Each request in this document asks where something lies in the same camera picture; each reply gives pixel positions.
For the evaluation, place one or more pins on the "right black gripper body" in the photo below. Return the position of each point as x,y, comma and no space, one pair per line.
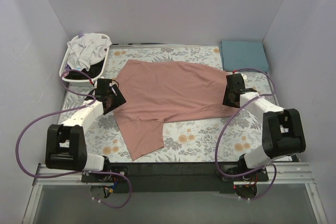
230,98

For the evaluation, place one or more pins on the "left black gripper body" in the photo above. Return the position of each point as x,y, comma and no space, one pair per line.
115,98

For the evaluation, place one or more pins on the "black garment in basket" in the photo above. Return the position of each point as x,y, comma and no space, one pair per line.
93,72

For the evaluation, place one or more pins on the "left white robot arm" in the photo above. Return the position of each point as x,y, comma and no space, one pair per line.
66,146

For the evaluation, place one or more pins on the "white crumpled garment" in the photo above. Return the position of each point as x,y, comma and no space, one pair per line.
87,51

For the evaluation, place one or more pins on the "white laundry basket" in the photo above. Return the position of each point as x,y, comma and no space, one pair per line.
81,83

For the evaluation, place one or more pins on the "aluminium frame rail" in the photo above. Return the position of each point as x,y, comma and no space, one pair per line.
285,173

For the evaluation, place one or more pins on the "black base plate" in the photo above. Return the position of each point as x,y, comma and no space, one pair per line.
181,177

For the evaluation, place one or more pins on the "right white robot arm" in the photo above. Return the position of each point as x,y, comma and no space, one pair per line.
282,132

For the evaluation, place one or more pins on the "pink printed t shirt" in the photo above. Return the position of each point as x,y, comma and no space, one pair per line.
164,92

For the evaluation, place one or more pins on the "folded teal t shirt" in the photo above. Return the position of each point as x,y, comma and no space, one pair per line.
243,54

